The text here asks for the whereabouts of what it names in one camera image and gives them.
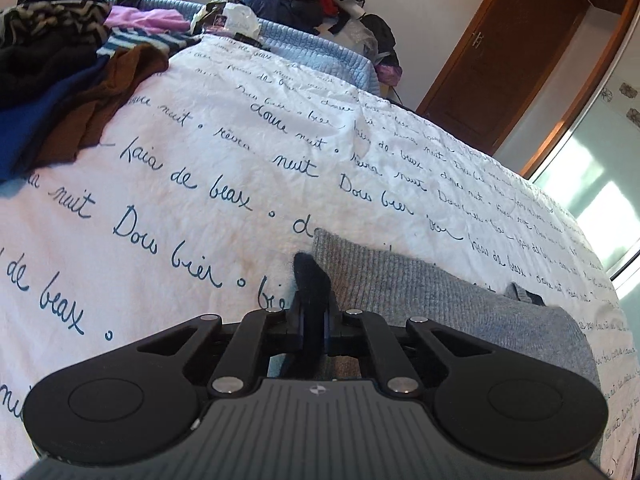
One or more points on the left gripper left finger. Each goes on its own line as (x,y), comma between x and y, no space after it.
(246,348)

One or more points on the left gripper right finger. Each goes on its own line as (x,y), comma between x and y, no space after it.
(366,338)

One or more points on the grey and navy sweater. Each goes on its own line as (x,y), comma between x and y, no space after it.
(509,389)

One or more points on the wooden bedroom door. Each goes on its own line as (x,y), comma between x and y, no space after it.
(500,64)

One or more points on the pile of unfolded small clothes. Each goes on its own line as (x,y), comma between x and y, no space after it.
(67,67)

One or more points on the pile of clothes on chair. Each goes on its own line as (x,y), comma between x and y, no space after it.
(346,22)

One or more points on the white script-print bedspread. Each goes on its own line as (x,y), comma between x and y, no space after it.
(217,171)

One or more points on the light blue quilted blanket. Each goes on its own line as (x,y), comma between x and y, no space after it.
(299,47)

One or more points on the white plastic bag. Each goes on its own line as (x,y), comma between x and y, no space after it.
(226,19)

